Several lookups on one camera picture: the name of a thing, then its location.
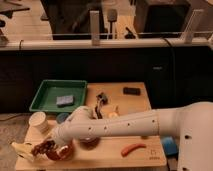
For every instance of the red sausage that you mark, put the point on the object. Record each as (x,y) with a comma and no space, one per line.
(130,148)

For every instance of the blue sponge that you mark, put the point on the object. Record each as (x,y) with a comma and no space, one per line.
(65,100)

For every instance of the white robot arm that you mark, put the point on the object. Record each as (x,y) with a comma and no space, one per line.
(192,124)

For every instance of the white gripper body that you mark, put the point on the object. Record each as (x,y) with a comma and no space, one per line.
(53,135)

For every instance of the blue cup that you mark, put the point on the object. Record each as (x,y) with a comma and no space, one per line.
(169,146)

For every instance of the yellow banana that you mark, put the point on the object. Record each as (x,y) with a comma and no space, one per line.
(23,150)

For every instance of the dark small toy object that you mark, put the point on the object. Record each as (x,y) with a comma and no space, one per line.
(101,100)

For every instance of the red bowl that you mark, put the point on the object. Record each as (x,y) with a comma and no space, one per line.
(61,153)

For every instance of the yellow pear toy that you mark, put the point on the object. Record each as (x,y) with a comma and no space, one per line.
(113,113)

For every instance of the dark round bowl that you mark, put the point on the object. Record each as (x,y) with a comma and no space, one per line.
(88,142)

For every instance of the white paper cup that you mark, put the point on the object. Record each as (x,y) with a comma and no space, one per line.
(39,121)

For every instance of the wooden board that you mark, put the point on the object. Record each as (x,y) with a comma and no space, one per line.
(106,156)

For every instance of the dark red grape bunch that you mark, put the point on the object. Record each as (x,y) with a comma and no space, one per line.
(43,148)

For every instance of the black rectangular block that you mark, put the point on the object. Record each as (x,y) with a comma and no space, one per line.
(131,91)

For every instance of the green plastic tray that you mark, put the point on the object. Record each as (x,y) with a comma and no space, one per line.
(46,96)

